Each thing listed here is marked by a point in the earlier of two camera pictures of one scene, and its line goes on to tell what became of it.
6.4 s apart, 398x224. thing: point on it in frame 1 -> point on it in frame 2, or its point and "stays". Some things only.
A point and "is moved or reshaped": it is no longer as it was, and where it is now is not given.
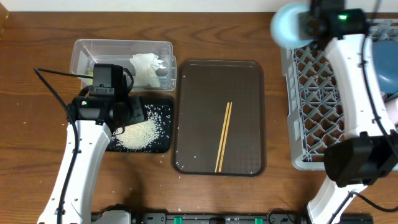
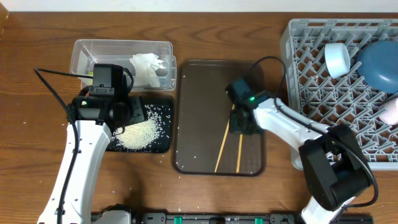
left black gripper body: (125, 107) stays
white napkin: (146, 64) stays
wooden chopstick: (222, 160) -> (237, 169)
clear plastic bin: (85, 53) stays
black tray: (163, 107) stays
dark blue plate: (385, 53) stays
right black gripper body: (303, 25) -> (237, 124)
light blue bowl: (284, 25) is moved or reshaped
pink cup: (392, 106) stays
